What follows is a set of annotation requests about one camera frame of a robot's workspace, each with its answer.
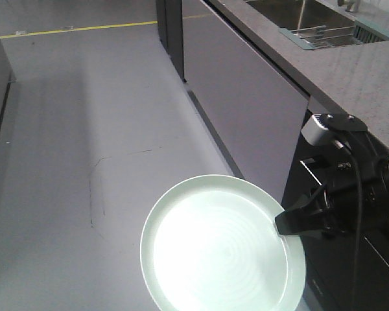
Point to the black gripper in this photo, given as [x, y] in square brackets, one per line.
[351, 198]

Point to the pale green round plate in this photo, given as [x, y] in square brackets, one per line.
[210, 243]

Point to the steel dish drying rack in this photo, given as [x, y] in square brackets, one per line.
[319, 37]

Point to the grey kitchen cabinet front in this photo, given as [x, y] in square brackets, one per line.
[252, 108]

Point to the stainless steel sink basin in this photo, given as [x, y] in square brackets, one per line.
[299, 14]

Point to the chrome kitchen faucet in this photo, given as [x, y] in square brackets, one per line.
[350, 5]

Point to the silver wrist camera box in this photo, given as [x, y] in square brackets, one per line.
[315, 132]

